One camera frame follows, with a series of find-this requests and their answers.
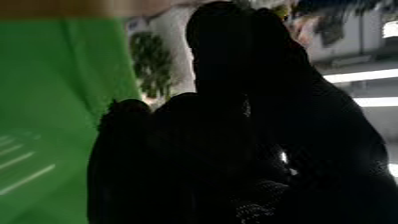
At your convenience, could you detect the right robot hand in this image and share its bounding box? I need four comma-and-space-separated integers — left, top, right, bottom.
86, 0, 398, 224

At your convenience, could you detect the green plant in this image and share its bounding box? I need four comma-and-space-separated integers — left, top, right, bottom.
129, 30, 180, 100

